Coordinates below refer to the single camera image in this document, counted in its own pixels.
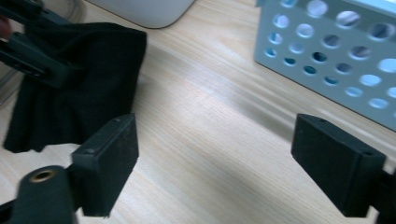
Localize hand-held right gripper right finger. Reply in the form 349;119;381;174
290;113;388;218

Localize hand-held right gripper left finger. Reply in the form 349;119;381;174
71;113;140;218

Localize white compartment storage box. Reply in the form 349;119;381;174
86;0;198;30

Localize blue perforated plastic basket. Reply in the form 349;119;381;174
253;0;396;132

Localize black sock pair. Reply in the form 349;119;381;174
2;21;149;154

